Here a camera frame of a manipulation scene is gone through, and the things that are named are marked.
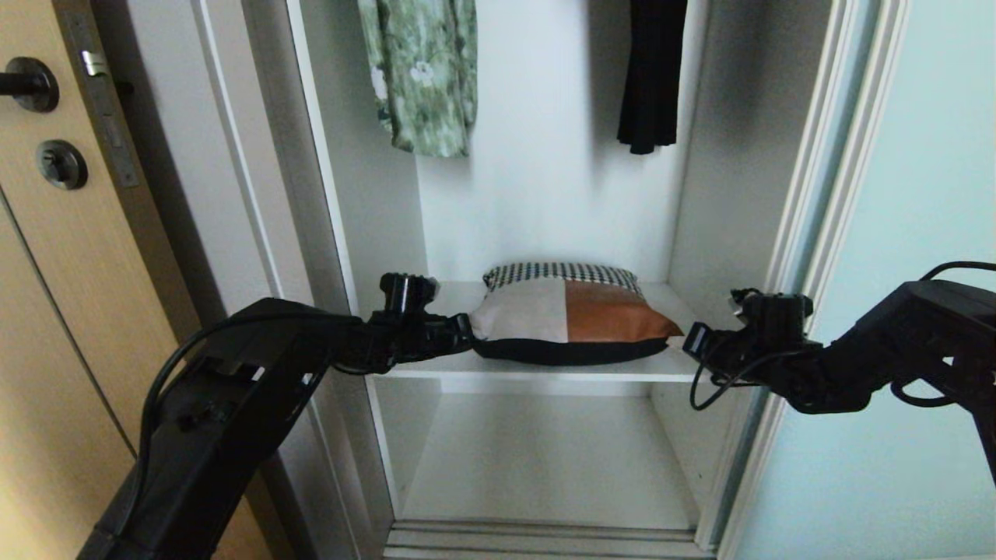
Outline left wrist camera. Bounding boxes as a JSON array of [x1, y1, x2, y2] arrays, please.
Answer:
[[378, 272, 439, 317]]

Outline wooden room door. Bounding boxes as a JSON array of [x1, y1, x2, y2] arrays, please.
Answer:
[[0, 0, 275, 560]]

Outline black round door lock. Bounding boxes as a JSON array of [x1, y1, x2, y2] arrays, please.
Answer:
[[34, 139, 89, 191]]

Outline black garment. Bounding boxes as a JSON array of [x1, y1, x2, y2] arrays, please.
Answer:
[[616, 0, 689, 156]]

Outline green floral garment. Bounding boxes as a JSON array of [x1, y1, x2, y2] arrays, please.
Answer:
[[357, 0, 479, 159]]

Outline black door handle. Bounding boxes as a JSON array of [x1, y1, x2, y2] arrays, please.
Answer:
[[0, 56, 61, 114]]

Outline pale blue sliding wardrobe door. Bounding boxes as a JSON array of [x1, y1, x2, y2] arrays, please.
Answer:
[[714, 0, 996, 560]]

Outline white wardrobe shelf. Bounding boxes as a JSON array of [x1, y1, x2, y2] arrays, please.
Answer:
[[372, 280, 752, 384]]

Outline white wardrobe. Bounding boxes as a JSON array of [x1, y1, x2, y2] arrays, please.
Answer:
[[92, 0, 911, 560]]

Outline black cable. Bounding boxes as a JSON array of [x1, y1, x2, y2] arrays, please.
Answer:
[[117, 310, 347, 537], [919, 261, 996, 283], [689, 346, 819, 412]]

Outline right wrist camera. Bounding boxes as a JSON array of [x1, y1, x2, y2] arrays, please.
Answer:
[[729, 289, 815, 345]]

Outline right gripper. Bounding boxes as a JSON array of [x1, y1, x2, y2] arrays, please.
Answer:
[[682, 320, 773, 383]]

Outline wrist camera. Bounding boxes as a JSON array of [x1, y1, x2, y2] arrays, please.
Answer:
[[378, 272, 439, 317], [729, 289, 815, 345]]

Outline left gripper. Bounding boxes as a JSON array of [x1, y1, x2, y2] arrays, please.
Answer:
[[369, 310, 475, 366]]

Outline patchwork cushion brown white black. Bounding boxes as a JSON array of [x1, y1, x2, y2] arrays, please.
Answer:
[[468, 262, 686, 366]]

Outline metal door latch plate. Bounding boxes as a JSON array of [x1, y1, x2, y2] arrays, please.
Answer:
[[64, 9, 142, 189]]

